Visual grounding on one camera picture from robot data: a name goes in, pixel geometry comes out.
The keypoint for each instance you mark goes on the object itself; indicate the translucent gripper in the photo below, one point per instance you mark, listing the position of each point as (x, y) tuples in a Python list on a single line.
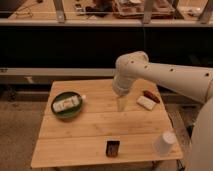
[(121, 103)]

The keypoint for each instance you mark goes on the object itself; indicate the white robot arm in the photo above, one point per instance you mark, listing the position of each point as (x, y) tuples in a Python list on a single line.
[(190, 81)]

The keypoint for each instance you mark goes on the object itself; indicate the dark brown eraser block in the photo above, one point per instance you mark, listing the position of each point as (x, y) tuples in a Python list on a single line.
[(112, 148)]

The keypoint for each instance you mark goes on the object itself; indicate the white rectangular block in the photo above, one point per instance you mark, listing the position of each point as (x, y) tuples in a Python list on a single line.
[(146, 103)]

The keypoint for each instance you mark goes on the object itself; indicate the dark red snack bar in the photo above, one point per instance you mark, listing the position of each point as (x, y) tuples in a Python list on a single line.
[(151, 96)]

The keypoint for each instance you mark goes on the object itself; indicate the wooden folding table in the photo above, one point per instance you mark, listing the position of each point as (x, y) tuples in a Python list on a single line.
[(82, 140)]

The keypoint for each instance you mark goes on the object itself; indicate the white tube on plate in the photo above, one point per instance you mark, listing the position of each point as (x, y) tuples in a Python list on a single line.
[(67, 103)]

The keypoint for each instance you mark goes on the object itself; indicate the green round plate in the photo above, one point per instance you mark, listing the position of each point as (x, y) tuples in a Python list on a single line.
[(69, 113)]

